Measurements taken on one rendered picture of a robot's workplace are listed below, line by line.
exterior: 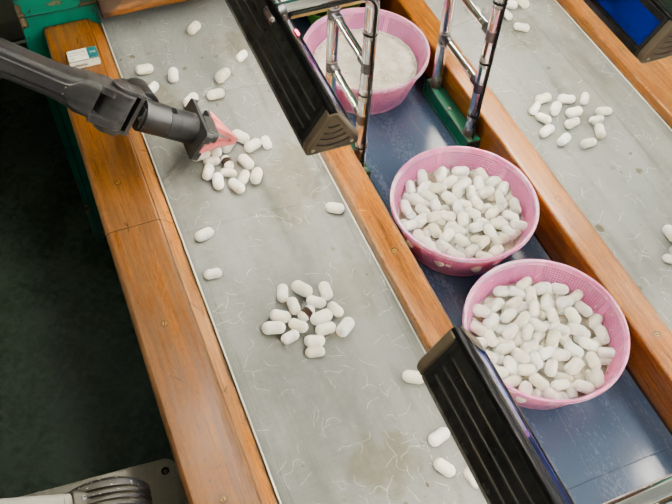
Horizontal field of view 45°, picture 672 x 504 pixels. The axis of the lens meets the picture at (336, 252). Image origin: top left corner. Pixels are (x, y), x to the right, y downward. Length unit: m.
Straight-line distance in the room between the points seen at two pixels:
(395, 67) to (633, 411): 0.83
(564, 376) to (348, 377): 0.34
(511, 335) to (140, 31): 1.02
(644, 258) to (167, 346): 0.83
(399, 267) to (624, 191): 0.48
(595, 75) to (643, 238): 0.43
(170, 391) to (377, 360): 0.32
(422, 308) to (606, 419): 0.35
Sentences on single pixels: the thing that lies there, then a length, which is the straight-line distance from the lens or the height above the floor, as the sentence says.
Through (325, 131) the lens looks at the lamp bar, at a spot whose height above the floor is 1.08.
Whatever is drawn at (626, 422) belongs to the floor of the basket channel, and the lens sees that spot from 1.41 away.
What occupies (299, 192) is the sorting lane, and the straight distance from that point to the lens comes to 1.48.
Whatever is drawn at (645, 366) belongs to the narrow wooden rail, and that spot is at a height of 0.73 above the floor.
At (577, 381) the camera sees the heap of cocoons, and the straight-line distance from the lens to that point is 1.33.
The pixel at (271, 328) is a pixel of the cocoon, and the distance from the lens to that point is 1.29.
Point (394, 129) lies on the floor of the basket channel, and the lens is 1.69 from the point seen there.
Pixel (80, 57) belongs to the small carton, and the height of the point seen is 0.79.
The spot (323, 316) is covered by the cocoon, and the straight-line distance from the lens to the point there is 1.30.
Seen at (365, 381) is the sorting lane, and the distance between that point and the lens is 1.27.
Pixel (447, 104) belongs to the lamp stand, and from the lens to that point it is 1.71.
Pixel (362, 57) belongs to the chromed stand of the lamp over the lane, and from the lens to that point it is 1.38.
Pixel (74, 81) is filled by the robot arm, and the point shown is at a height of 0.98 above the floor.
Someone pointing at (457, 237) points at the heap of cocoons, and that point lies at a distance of 1.44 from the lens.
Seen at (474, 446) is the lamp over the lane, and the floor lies 1.07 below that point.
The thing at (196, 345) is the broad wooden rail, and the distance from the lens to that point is 1.28.
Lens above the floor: 1.87
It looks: 54 degrees down
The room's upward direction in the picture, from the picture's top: 3 degrees clockwise
